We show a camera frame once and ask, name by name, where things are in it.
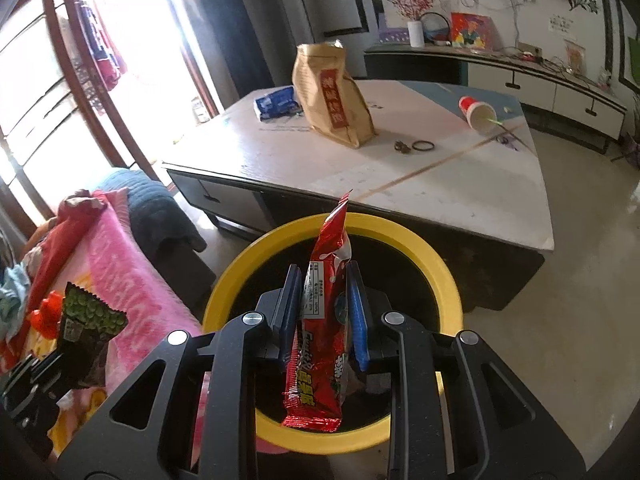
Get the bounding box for yellow-rimmed black bin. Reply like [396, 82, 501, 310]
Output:
[201, 212, 465, 456]

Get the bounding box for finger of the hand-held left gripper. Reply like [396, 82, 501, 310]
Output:
[0, 350, 76, 441]

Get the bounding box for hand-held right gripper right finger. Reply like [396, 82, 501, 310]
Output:
[346, 260, 586, 480]

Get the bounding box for red snack packet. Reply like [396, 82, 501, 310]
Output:
[281, 189, 355, 433]

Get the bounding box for green snack packet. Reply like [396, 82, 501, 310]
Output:
[55, 281, 128, 391]

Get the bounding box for light blue cloth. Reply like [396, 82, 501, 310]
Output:
[0, 262, 33, 341]

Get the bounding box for white TV cabinet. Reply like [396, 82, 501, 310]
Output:
[364, 42, 628, 156]

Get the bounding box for red paper cup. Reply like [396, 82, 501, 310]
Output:
[458, 95, 497, 135]

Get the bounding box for blue tissue packet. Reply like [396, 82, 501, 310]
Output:
[254, 86, 303, 122]

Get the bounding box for red quilt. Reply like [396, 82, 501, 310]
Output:
[0, 190, 108, 371]

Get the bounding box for brown paper bag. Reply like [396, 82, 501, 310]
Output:
[291, 40, 378, 151]

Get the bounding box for white-topped coffee table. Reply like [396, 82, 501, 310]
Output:
[161, 79, 556, 311]

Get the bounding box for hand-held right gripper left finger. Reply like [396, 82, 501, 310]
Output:
[57, 262, 303, 480]

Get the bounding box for dark curtain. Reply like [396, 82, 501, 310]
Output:
[160, 0, 276, 111]

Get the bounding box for pink printed blanket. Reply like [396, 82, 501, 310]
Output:
[20, 190, 211, 461]

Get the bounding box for wooden window frame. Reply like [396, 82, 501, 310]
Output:
[0, 0, 226, 231]

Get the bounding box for round black ornament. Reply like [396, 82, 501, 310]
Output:
[420, 12, 451, 46]

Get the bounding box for hanging clothes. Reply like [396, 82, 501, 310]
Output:
[75, 0, 126, 91]

